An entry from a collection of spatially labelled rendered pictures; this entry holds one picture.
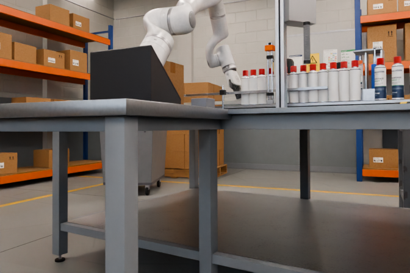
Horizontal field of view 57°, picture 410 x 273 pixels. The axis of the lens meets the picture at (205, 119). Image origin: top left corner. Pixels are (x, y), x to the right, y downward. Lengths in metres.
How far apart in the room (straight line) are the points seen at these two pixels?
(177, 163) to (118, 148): 4.65
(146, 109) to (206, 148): 0.66
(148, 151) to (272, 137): 2.97
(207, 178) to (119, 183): 0.72
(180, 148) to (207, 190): 3.94
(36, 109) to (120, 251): 0.44
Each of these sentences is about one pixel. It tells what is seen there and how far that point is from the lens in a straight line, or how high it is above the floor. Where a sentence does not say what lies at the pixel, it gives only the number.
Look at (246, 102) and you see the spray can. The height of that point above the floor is 0.90.
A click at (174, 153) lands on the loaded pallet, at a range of 5.60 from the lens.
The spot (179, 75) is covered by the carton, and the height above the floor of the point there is 1.05.
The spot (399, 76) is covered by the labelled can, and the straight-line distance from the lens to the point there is 1.99.
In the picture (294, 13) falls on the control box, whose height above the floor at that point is 1.33.
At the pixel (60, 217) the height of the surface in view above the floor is 0.25.
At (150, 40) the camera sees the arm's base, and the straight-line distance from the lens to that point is 1.52.
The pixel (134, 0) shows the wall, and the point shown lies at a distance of 8.20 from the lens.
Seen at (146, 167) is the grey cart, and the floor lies 0.31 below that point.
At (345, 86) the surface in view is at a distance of 2.02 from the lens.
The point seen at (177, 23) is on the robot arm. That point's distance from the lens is 1.62.
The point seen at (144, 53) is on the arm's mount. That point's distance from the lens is 1.31.
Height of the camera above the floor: 0.76
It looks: 1 degrees up
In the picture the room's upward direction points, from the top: straight up
